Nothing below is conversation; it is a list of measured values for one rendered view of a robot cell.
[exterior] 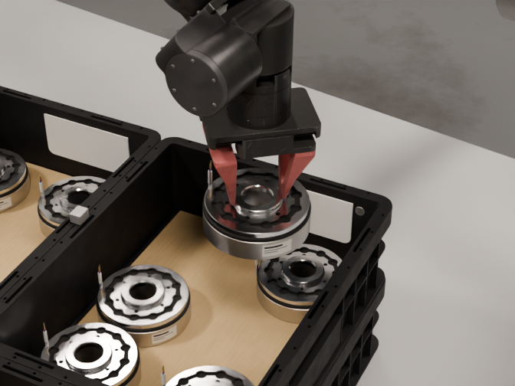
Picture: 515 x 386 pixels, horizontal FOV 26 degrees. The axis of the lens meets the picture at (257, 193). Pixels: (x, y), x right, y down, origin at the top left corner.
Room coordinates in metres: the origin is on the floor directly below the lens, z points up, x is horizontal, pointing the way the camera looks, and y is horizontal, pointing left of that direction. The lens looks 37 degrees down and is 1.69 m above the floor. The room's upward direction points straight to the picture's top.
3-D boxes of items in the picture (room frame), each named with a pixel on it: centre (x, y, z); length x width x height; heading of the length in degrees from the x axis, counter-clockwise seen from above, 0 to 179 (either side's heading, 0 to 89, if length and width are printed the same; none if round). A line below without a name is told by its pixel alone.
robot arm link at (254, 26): (0.84, 0.00, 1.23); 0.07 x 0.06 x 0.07; 147
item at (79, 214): (0.96, 0.20, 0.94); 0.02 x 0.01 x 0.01; 154
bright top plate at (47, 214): (1.09, 0.22, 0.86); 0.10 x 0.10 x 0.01
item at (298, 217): (0.85, 0.00, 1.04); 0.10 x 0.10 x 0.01
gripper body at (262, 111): (0.84, 0.00, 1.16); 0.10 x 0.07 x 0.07; 102
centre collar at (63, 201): (1.09, 0.22, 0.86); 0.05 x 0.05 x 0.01
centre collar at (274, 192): (0.85, 0.00, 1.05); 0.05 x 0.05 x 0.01
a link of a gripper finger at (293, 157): (0.85, -0.01, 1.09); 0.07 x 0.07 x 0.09; 12
